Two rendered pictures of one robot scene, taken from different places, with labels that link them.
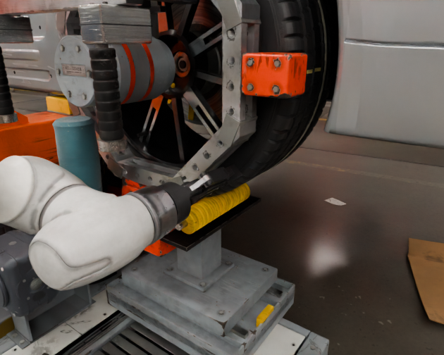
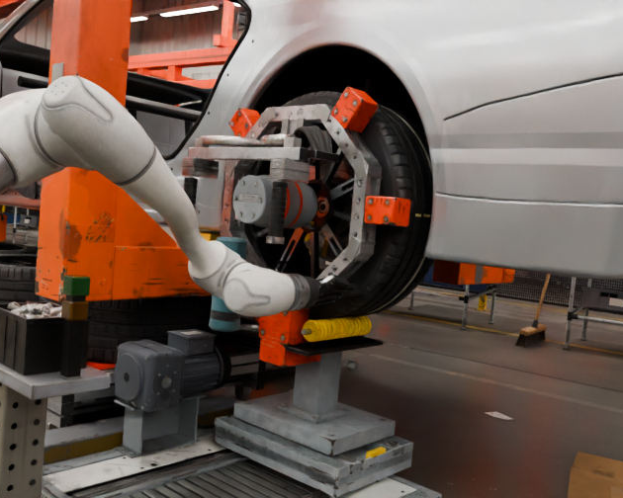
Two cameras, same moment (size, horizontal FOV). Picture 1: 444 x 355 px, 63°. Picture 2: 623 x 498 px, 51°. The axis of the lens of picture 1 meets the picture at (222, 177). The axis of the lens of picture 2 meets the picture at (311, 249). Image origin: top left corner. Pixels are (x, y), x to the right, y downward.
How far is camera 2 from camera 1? 1.01 m
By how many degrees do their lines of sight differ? 19
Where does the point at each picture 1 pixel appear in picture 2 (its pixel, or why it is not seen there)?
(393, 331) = not seen: outside the picture
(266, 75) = (380, 209)
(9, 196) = (212, 260)
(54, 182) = (235, 259)
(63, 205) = (243, 268)
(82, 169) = not seen: hidden behind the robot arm
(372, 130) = (453, 254)
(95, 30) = (279, 172)
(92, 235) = (262, 281)
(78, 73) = (251, 200)
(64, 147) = not seen: hidden behind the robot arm
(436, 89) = (488, 225)
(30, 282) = (162, 378)
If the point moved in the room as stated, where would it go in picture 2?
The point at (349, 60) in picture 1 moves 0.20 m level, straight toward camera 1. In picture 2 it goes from (438, 206) to (416, 202)
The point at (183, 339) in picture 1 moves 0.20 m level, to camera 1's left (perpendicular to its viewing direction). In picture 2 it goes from (291, 461) to (221, 453)
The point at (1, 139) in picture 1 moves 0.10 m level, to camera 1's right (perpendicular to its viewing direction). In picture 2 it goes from (155, 256) to (186, 259)
